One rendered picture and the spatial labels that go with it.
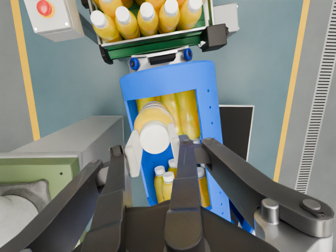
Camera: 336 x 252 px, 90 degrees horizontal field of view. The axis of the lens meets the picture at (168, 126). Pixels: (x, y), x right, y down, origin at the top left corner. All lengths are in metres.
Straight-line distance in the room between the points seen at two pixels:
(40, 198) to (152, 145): 0.60
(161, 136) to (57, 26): 0.48
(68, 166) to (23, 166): 0.15
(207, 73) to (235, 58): 1.37
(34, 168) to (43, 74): 1.26
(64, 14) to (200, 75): 0.40
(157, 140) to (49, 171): 0.57
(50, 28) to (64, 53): 1.22
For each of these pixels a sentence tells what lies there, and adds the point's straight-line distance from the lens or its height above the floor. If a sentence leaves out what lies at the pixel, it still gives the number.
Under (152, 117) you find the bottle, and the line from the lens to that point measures 0.24.
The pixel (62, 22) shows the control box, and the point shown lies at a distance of 0.61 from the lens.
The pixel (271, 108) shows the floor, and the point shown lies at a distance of 2.02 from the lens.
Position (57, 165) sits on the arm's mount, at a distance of 0.71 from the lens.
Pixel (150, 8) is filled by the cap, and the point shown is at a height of 1.09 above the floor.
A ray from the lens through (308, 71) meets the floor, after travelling 2.22.
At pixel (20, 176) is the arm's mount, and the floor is 1.06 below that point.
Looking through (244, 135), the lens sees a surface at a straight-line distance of 1.75.
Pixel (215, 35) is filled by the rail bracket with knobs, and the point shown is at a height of 1.00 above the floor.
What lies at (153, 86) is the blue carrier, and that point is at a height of 1.23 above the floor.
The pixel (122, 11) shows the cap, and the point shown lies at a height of 1.09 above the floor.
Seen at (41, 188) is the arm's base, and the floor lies 1.08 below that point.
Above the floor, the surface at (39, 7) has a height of 1.11.
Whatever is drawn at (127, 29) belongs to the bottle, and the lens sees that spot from 0.61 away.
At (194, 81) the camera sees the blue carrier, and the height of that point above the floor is 1.22.
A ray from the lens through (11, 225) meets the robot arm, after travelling 0.69.
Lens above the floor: 1.63
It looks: 77 degrees down
